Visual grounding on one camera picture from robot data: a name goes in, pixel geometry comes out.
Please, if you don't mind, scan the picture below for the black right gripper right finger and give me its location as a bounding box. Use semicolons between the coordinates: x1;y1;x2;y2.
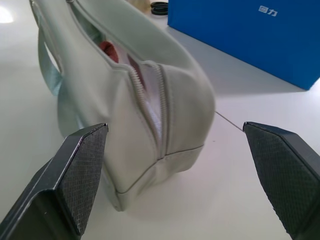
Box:
242;121;320;240

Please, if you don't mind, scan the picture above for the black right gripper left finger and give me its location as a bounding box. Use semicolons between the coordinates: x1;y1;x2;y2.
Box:
0;122;109;240

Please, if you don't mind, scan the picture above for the light green zippered bag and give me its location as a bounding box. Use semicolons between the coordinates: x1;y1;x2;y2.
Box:
27;0;217;212

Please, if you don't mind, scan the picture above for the blue cardboard box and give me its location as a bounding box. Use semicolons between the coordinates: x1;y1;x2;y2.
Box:
167;0;320;91

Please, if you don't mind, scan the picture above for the black ring-shaped object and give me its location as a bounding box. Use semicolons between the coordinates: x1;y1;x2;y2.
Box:
149;0;169;17

